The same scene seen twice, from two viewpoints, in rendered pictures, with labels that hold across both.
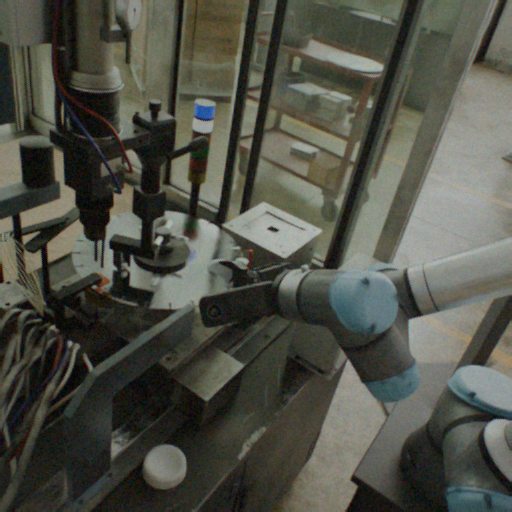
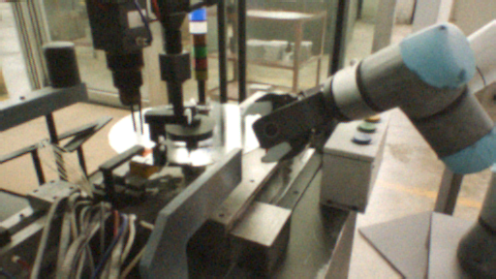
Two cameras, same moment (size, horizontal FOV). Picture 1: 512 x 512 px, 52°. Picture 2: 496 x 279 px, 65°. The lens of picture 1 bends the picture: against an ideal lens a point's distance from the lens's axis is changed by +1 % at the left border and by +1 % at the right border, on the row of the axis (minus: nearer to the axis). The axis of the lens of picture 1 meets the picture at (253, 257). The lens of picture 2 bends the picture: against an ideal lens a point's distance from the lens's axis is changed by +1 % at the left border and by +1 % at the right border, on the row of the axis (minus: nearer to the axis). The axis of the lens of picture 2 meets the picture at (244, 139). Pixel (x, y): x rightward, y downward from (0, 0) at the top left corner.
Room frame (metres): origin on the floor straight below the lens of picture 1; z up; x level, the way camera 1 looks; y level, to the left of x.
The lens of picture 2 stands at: (0.09, 0.10, 1.28)
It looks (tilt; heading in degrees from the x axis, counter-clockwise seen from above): 25 degrees down; 357
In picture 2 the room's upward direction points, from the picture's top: straight up
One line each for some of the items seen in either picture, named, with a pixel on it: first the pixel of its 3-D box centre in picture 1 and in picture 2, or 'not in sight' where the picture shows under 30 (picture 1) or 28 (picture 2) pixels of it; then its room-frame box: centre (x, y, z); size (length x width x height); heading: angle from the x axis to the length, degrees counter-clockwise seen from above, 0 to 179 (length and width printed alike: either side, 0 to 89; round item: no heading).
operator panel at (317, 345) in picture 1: (345, 311); (356, 155); (0.93, -0.23, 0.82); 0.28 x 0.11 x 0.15; 152
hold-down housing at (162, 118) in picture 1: (151, 163); (171, 24); (0.76, 0.19, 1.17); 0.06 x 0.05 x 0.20; 143
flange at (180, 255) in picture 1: (162, 248); (190, 122); (0.83, 0.18, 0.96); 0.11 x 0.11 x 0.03
